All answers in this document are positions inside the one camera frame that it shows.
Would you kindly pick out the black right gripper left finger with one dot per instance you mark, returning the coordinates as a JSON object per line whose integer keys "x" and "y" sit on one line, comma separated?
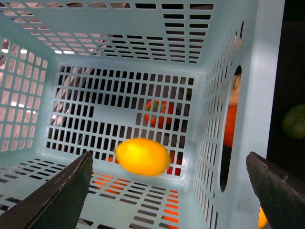
{"x": 57, "y": 204}

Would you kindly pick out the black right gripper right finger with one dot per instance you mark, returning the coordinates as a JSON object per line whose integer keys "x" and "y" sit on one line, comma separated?
{"x": 281, "y": 195}

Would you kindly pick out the large yellow lemon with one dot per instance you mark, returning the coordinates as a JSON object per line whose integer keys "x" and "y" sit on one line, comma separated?
{"x": 143, "y": 157}

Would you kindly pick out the light blue plastic basket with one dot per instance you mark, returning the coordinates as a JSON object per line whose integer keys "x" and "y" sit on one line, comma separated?
{"x": 76, "y": 75}

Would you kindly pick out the small yellow lemon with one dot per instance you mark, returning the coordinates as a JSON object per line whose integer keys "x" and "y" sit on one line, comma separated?
{"x": 262, "y": 220}

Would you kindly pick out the green lime lower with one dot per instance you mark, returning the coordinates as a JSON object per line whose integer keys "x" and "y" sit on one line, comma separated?
{"x": 293, "y": 123}

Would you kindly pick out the large orange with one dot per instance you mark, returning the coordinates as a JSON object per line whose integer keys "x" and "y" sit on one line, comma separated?
{"x": 230, "y": 126}

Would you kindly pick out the orange persimmon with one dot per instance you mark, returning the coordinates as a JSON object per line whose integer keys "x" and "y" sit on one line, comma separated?
{"x": 158, "y": 113}

